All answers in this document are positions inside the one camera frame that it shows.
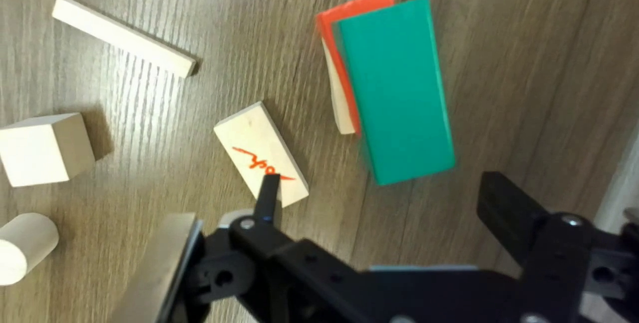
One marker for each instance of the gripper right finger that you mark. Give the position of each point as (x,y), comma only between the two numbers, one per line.
(554,248)

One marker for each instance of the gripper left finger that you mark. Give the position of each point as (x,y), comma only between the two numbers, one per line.
(299,268)

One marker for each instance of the wooden block with red scribble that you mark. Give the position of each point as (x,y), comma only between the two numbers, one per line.
(254,138)

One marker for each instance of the wooden block with blue edge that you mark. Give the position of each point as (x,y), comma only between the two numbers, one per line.
(157,268)

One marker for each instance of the green block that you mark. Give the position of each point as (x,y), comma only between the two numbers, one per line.
(397,88)

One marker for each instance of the orange block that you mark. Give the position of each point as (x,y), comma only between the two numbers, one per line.
(339,18)

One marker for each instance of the wooden cylinder block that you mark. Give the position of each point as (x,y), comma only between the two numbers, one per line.
(22,248)

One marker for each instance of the wooden cube block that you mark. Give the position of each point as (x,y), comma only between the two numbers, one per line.
(42,151)

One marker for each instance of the long thin wooden block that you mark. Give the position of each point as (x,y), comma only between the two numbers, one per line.
(122,36)

